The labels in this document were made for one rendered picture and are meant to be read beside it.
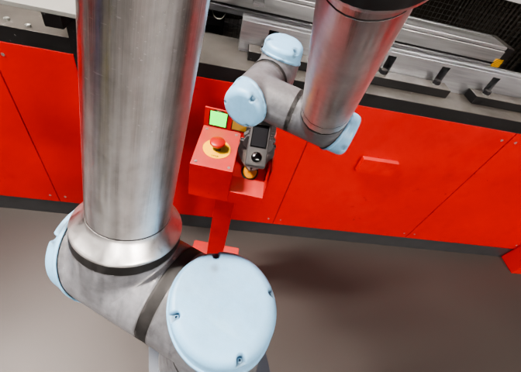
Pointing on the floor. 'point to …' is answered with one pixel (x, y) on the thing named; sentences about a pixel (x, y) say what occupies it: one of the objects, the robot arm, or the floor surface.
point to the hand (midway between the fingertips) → (250, 170)
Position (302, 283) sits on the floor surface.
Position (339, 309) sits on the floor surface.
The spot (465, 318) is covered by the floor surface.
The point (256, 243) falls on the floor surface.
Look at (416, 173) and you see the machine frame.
